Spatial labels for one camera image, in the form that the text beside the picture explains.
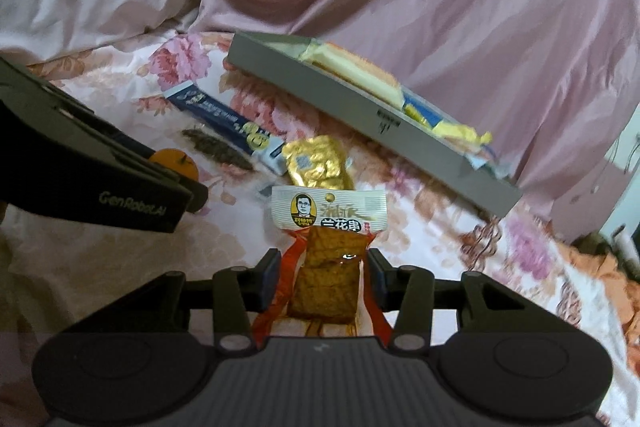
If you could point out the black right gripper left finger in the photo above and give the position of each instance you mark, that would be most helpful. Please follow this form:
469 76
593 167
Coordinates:
237 291

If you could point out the gold foil snack packet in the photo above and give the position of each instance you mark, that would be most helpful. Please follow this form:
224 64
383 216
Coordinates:
318 162

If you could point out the yellow wrapper in tray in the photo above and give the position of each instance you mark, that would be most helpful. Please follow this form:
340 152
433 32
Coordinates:
461 133

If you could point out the orange cloth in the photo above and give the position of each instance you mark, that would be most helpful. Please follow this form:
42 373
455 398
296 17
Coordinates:
620 289

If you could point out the dried tofu snack packet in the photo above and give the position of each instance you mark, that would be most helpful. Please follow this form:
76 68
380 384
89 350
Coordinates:
323 288

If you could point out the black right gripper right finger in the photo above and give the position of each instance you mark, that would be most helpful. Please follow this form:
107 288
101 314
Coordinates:
403 300

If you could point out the small orange fruit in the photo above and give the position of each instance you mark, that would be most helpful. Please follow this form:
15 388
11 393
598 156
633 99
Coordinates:
176 160

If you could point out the orange cream snack packet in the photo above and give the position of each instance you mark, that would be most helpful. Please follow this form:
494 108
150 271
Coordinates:
355 70

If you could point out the dark blue powder stick sachet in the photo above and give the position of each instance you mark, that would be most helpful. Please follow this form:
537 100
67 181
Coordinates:
243 133

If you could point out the grey cardboard tray box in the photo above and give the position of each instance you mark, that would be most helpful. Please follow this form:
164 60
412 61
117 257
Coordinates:
273 58

